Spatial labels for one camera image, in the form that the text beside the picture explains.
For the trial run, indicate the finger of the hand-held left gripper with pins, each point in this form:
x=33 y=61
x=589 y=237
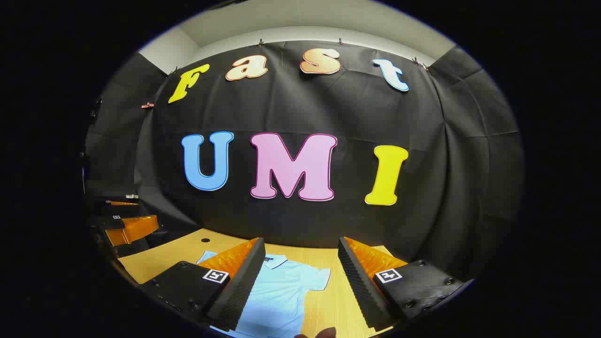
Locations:
x=134 y=230
x=121 y=203

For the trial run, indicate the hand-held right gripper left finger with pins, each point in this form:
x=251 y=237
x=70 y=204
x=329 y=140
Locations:
x=242 y=286

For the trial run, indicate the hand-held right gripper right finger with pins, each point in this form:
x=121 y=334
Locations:
x=359 y=286

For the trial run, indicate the light blue T-shirt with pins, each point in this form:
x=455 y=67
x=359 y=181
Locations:
x=281 y=291

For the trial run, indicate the black backdrop cloth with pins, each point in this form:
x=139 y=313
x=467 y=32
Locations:
x=328 y=108

